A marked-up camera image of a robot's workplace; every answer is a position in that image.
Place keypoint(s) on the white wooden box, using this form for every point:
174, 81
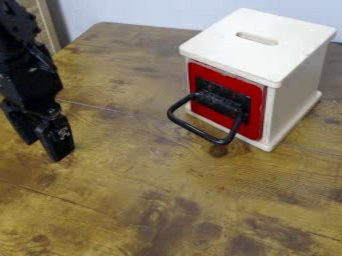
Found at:
274, 51

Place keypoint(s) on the black metal drawer handle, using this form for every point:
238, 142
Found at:
224, 101

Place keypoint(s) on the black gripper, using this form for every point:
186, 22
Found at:
30, 84

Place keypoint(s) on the red drawer front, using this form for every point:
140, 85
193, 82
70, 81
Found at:
252, 128

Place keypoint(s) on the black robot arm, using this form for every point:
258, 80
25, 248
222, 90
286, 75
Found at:
19, 30

